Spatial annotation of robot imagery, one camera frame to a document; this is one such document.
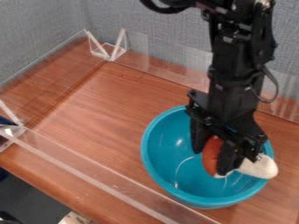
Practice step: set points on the clear acrylic corner bracket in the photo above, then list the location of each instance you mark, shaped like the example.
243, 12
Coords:
109, 51

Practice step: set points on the clear acrylic left bracket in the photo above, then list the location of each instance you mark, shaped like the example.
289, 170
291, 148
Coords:
10, 125

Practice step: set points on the clear acrylic left wall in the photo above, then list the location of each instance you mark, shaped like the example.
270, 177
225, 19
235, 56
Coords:
22, 53

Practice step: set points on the clear acrylic front wall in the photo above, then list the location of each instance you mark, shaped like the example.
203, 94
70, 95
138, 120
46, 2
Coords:
87, 186

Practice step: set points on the clear acrylic wall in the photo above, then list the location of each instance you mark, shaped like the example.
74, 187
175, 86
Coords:
183, 65
22, 53
87, 186

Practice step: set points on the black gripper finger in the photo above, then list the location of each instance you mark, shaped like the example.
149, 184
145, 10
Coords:
201, 135
230, 158

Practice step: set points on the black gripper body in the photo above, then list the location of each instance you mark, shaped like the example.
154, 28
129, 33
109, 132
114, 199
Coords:
227, 111

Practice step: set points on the red white toy mushroom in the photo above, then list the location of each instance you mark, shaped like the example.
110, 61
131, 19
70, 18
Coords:
263, 169

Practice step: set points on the blue plastic bowl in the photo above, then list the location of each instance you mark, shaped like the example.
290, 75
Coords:
177, 170

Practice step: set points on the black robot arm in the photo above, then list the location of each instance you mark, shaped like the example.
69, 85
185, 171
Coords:
241, 33

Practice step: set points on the clear acrylic back wall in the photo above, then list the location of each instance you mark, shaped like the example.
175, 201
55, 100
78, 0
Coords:
183, 65

